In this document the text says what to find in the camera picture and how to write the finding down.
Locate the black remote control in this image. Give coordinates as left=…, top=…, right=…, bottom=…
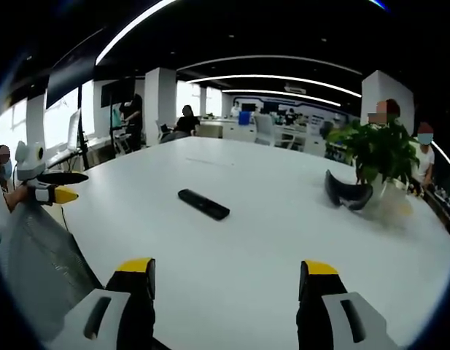
left=177, top=188, right=231, bottom=221

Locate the grey mesh office chair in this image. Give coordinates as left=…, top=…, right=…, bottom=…
left=0, top=196, right=104, bottom=343

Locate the black tripod stand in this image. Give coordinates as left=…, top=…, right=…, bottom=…
left=45, top=65, right=101, bottom=172

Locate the green potted plant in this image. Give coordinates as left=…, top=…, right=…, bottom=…
left=325, top=117, right=422, bottom=216

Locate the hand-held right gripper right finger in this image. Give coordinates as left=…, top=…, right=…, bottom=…
left=296, top=259, right=400, bottom=350

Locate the black curved headset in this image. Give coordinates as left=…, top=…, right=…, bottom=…
left=324, top=168, right=374, bottom=212

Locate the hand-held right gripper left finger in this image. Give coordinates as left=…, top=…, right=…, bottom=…
left=45, top=257, right=156, bottom=350

